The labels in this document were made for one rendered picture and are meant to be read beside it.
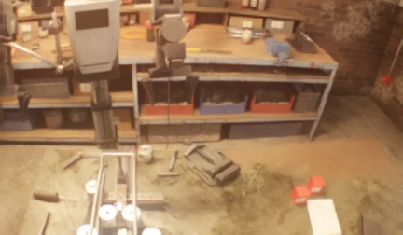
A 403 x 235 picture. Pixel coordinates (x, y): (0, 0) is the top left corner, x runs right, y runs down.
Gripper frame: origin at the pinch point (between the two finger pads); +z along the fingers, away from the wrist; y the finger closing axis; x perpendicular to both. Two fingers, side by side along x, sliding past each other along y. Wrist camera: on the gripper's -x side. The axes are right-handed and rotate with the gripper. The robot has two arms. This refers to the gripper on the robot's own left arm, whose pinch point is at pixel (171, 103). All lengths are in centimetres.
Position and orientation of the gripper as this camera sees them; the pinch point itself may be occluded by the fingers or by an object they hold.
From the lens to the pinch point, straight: 73.8
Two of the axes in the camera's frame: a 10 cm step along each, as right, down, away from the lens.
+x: -2.9, -0.8, 9.5
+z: 0.8, 9.9, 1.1
